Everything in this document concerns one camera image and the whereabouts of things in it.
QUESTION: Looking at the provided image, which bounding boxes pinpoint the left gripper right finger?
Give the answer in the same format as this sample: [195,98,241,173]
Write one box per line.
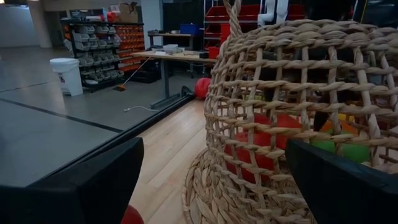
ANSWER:
[284,139,398,224]

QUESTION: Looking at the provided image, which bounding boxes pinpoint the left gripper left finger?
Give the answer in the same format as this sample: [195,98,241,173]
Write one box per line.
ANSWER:
[0,137,146,224]

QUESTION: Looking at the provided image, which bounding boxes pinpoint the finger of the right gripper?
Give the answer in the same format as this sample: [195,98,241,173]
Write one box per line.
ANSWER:
[312,108,331,132]

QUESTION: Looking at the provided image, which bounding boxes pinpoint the orange toy fruit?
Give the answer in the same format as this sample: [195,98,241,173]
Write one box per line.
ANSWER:
[320,119,359,136]

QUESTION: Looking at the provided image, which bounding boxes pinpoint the large green apple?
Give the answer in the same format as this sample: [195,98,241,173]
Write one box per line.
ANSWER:
[310,139,371,165]

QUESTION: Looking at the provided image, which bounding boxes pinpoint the bright red apple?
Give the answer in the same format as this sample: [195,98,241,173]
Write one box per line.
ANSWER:
[224,132,280,185]

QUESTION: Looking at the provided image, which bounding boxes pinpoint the round red tomato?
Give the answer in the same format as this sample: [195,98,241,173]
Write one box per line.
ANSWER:
[193,77,213,101]

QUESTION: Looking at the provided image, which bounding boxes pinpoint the open-weave wicker basket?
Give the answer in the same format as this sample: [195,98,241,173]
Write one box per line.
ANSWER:
[203,0,398,224]

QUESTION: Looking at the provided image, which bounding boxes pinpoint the red bin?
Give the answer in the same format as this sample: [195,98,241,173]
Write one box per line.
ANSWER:
[207,45,221,60]

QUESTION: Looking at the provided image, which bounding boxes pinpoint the red bin rack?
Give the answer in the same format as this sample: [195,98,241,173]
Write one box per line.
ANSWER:
[203,0,307,47]

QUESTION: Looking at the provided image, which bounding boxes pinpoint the blue bin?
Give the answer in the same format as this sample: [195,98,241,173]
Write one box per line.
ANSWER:
[179,23,202,36]

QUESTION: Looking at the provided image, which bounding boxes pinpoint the orange broom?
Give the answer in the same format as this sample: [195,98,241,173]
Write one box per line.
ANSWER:
[113,55,154,93]

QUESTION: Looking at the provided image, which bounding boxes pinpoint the white trash bin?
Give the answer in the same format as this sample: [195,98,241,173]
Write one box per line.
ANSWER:
[49,57,84,97]

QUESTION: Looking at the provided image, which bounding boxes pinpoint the wooden desk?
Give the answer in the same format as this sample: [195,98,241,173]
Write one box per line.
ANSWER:
[130,49,218,110]

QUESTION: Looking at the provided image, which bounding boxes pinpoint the white containers stack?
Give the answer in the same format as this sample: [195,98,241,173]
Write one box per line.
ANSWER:
[162,43,185,54]

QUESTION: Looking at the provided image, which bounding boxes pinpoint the round woven straw mat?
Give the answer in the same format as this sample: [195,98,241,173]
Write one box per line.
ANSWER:
[182,146,318,224]

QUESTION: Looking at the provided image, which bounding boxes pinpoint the dark workbench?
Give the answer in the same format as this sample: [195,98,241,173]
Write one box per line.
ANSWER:
[147,29,195,50]

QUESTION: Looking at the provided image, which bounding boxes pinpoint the rack with grey and orange bins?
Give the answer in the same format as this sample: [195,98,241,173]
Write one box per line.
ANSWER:
[60,19,146,93]

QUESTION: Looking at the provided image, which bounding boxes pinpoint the cardboard box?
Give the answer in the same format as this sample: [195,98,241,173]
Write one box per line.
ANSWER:
[118,1,139,24]

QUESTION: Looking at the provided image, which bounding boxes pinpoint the black case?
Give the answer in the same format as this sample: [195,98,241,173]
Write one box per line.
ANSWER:
[68,8,104,22]

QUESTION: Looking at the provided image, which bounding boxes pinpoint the white floor cable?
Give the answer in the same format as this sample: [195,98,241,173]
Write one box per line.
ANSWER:
[123,105,160,113]

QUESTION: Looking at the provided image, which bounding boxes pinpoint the black table edge rail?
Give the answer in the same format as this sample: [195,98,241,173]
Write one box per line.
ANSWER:
[26,93,196,188]

